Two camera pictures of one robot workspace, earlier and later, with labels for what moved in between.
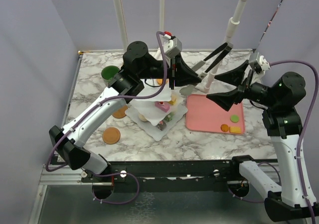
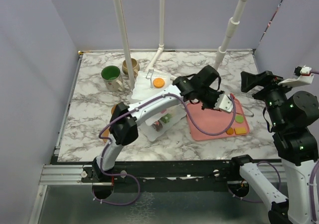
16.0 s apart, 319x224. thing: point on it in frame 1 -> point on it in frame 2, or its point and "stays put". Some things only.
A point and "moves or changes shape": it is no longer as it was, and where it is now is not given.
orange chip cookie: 224,127 -> 230,131
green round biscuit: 235,118 moves or changes shape
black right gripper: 235,76 -> 248,80
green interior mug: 109,72 stays put
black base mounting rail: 123,172 stays put
